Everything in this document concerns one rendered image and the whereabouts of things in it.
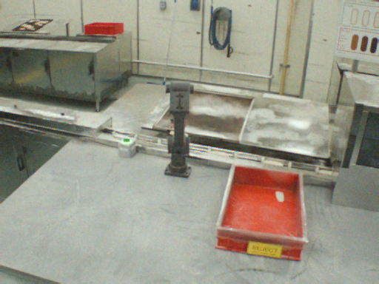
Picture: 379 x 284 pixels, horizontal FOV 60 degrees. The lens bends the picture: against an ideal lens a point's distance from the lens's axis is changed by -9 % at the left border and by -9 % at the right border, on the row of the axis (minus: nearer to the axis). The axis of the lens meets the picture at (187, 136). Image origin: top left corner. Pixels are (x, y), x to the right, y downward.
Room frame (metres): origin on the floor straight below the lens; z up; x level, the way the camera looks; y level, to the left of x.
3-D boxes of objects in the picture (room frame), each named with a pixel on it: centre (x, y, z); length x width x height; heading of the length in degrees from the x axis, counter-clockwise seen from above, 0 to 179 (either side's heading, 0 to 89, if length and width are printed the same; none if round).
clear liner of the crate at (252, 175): (1.14, -0.31, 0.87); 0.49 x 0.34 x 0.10; 168
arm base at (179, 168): (1.48, 0.04, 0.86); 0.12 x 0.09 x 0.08; 78
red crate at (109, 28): (5.29, 1.31, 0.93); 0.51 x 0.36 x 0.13; 76
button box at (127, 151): (1.64, 0.31, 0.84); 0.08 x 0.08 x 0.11; 72
